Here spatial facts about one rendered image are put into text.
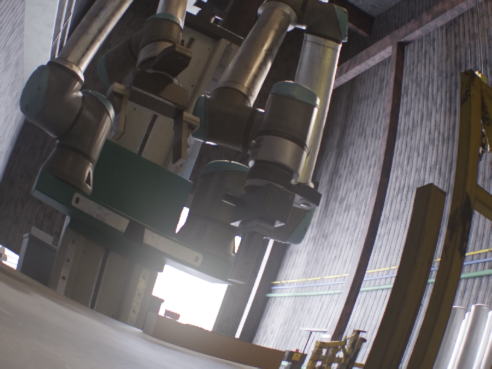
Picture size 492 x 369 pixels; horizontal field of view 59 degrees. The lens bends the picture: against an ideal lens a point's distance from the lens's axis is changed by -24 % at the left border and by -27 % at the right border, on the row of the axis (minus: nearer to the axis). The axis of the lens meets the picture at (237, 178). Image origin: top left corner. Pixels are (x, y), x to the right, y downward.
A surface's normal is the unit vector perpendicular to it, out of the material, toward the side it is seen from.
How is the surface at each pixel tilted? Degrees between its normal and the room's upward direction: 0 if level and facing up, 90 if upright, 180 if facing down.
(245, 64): 67
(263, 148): 90
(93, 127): 92
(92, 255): 90
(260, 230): 90
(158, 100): 155
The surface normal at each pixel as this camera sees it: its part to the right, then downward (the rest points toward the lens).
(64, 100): 0.76, 0.17
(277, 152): -0.04, -0.33
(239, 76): 0.11, -0.65
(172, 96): 0.65, -0.44
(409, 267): -0.88, -0.39
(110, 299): 0.48, -0.13
